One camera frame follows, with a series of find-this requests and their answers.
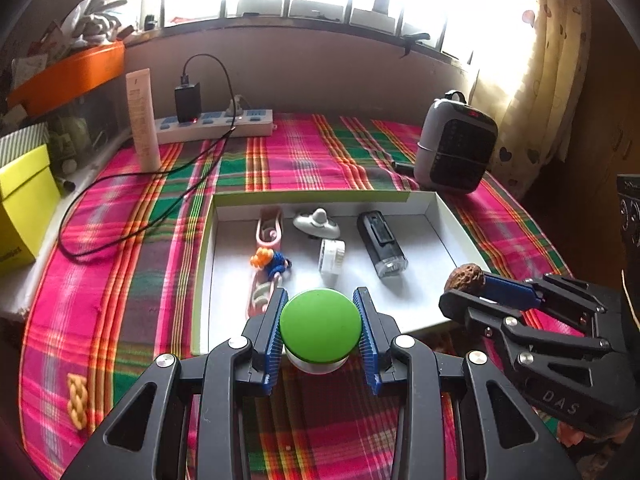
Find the black charger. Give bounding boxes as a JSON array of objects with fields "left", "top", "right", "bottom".
[{"left": 174, "top": 81, "right": 202, "bottom": 123}]

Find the black box with knobs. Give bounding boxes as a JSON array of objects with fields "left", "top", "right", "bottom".
[{"left": 617, "top": 174, "right": 640, "bottom": 248}]

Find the cream tube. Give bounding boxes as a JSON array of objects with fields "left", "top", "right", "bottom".
[{"left": 125, "top": 68, "right": 162, "bottom": 171}]

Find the black flashlight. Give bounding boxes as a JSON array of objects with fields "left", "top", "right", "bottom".
[{"left": 356, "top": 211, "right": 409, "bottom": 278}]

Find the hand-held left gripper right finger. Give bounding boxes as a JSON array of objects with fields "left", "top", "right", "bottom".
[{"left": 351, "top": 286, "right": 581, "bottom": 480}]

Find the yellow cardboard box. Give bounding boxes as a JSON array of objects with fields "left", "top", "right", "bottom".
[{"left": 0, "top": 144, "right": 62, "bottom": 276}]

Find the green top white base gadget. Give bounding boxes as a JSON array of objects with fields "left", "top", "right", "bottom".
[{"left": 279, "top": 289, "right": 364, "bottom": 376}]

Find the white cord bundle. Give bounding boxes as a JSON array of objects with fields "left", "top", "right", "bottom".
[{"left": 75, "top": 10, "right": 132, "bottom": 41}]

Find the pink strap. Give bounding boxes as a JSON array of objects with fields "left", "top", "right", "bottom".
[{"left": 246, "top": 267, "right": 287, "bottom": 318}]

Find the white grey plastic toy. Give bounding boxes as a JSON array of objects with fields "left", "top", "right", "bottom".
[{"left": 292, "top": 207, "right": 342, "bottom": 238}]

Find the braided bread toy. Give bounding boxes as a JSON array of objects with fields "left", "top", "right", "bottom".
[{"left": 66, "top": 374, "right": 88, "bottom": 431}]

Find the white power strip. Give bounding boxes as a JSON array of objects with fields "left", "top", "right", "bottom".
[{"left": 155, "top": 108, "right": 275, "bottom": 145}]

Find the brown walnut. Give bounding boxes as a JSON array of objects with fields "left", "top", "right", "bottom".
[{"left": 444, "top": 264, "right": 486, "bottom": 293}]

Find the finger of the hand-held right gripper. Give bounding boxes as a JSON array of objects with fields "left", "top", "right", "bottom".
[
  {"left": 482, "top": 274, "right": 623, "bottom": 336},
  {"left": 439, "top": 290, "right": 613, "bottom": 361}
]

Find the small white jar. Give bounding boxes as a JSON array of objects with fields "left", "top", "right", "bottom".
[{"left": 319, "top": 239, "right": 347, "bottom": 275}]

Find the pink plastic clip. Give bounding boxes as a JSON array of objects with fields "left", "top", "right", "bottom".
[{"left": 256, "top": 209, "right": 286, "bottom": 250}]

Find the black cable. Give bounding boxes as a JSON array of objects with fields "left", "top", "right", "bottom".
[{"left": 59, "top": 54, "right": 241, "bottom": 263}]

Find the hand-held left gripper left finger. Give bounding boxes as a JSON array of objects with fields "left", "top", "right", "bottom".
[{"left": 60, "top": 287, "right": 290, "bottom": 480}]

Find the cream patterned curtain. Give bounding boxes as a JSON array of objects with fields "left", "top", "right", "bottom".
[{"left": 470, "top": 0, "right": 596, "bottom": 196}]

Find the striped box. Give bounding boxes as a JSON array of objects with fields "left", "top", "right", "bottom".
[{"left": 0, "top": 122, "right": 51, "bottom": 167}]

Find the white cardboard box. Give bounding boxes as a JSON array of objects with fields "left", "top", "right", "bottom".
[{"left": 191, "top": 189, "right": 490, "bottom": 356}]

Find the orange plastic bin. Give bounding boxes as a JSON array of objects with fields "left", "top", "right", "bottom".
[{"left": 7, "top": 40, "right": 126, "bottom": 116}]

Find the plaid tablecloth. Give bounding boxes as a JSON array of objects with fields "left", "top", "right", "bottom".
[{"left": 17, "top": 112, "right": 573, "bottom": 480}]

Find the blue cord orange charm keychain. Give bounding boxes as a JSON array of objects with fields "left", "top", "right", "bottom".
[{"left": 250, "top": 246, "right": 296, "bottom": 283}]

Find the small white black heater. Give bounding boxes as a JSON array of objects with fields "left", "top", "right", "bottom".
[{"left": 414, "top": 90, "right": 499, "bottom": 195}]

